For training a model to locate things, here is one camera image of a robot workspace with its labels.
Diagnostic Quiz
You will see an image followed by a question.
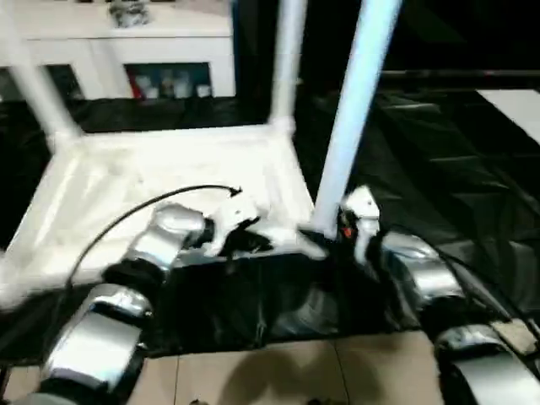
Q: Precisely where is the black glossy mat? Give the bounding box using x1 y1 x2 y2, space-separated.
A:
0 90 540 359

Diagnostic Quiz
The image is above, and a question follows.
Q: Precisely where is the black backdrop cloth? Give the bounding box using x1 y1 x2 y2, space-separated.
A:
231 0 540 96

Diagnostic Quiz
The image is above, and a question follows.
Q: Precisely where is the dark object on cabinet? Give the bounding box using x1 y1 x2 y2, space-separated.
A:
108 0 152 30

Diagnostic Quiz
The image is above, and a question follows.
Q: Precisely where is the black horizontal bar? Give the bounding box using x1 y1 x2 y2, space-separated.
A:
379 69 540 84

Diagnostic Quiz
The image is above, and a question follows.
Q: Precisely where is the white plastic table leg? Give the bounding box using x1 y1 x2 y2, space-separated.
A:
314 0 402 238
0 0 84 148
269 0 308 132

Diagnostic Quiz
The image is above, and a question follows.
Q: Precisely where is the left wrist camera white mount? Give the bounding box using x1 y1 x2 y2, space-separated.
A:
206 197 267 257

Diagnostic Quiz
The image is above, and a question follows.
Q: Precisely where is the white glass-door cabinet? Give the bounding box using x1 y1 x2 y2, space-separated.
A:
0 0 236 101

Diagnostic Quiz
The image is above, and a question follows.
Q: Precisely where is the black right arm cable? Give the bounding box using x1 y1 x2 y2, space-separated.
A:
421 240 540 324

